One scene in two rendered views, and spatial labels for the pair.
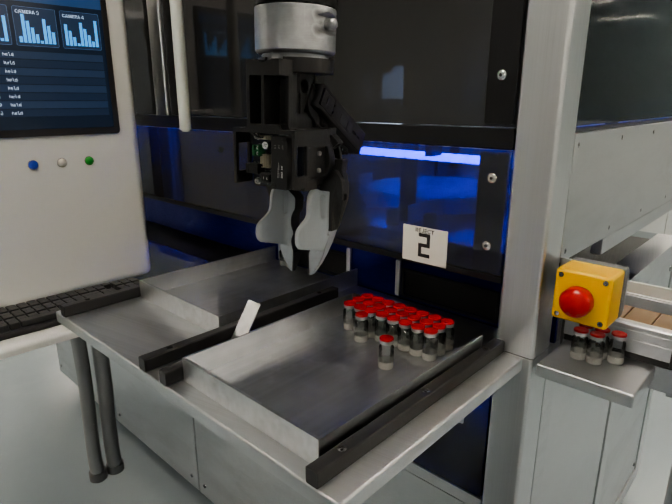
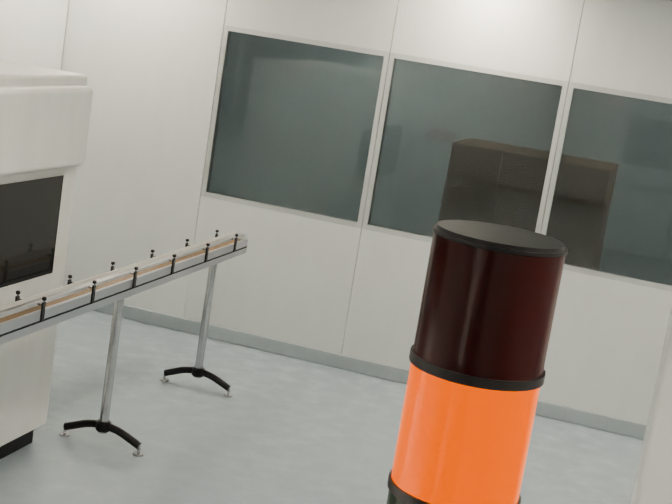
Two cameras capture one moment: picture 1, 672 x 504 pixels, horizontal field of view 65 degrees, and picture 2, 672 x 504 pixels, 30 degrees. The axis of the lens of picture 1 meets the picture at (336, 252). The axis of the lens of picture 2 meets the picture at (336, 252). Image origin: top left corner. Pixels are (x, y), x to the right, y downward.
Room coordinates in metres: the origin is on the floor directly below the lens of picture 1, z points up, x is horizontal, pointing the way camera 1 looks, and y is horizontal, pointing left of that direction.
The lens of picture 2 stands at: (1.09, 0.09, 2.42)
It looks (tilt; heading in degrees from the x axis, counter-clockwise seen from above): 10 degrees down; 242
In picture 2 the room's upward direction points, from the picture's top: 9 degrees clockwise
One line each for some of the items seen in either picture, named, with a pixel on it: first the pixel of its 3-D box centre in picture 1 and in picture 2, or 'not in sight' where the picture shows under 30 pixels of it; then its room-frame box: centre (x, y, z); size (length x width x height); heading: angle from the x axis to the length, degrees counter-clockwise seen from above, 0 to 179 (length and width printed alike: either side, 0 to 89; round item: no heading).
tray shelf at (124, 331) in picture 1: (283, 330); not in sight; (0.82, 0.09, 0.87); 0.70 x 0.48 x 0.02; 47
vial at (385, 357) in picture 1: (386, 353); not in sight; (0.68, -0.07, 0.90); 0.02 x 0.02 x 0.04
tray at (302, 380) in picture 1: (339, 357); not in sight; (0.67, 0.00, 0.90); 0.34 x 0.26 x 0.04; 137
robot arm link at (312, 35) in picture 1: (298, 36); not in sight; (0.52, 0.03, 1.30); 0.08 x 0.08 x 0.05
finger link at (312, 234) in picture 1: (310, 235); not in sight; (0.51, 0.03, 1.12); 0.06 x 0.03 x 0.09; 149
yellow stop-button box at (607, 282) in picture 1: (589, 292); not in sight; (0.68, -0.35, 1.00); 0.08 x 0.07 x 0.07; 137
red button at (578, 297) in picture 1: (577, 301); not in sight; (0.64, -0.32, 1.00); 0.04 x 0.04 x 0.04; 47
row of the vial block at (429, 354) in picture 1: (387, 328); not in sight; (0.75, -0.08, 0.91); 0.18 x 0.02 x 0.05; 47
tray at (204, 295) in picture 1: (252, 282); not in sight; (0.99, 0.17, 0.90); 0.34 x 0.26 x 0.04; 137
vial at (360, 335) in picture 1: (361, 326); not in sight; (0.76, -0.04, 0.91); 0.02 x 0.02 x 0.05
